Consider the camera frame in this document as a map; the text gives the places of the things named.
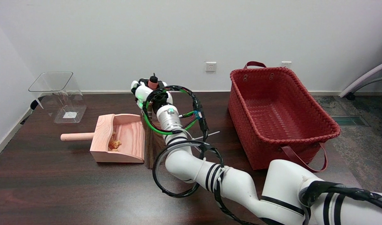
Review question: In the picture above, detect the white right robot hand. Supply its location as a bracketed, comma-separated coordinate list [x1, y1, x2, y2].
[130, 79, 174, 118]

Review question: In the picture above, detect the brown hand broom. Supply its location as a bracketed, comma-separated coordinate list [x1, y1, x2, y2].
[143, 73, 166, 170]

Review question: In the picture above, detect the wooden dustpan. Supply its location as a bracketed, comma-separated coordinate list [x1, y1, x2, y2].
[60, 114, 146, 163]

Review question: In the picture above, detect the clear plastic container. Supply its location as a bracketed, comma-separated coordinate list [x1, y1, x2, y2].
[28, 72, 87, 124]

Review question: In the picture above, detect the red woven basket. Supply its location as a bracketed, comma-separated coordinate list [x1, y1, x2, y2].
[228, 61, 341, 173]

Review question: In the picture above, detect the floor vent grille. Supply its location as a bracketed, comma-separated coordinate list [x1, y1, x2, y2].
[330, 115, 368, 127]

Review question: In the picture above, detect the white office chair base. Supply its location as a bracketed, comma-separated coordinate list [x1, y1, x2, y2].
[339, 59, 382, 142]

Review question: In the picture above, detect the green robot cable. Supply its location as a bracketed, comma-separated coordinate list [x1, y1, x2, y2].
[142, 88, 199, 136]

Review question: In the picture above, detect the black wrapped cable bundle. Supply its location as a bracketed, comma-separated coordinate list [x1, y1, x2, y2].
[142, 85, 209, 142]

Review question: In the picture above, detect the white cable tie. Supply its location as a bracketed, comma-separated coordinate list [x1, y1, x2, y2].
[193, 131, 221, 141]

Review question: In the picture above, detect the black looped cable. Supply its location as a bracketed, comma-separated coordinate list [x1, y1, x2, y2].
[152, 140, 257, 225]

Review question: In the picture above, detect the black bracket at table edge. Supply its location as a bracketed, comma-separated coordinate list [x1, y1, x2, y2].
[20, 99, 45, 125]

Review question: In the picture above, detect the black shoulder cable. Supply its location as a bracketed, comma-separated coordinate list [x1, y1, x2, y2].
[299, 180, 382, 213]

